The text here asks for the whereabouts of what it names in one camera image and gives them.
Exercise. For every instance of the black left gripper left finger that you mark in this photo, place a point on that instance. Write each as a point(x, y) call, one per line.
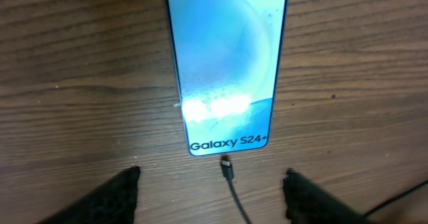
point(113, 202)

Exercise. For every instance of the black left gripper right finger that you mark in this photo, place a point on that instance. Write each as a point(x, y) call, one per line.
point(307, 203)

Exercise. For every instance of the blue Samsung Galaxy smartphone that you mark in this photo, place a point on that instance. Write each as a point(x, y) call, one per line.
point(227, 56)

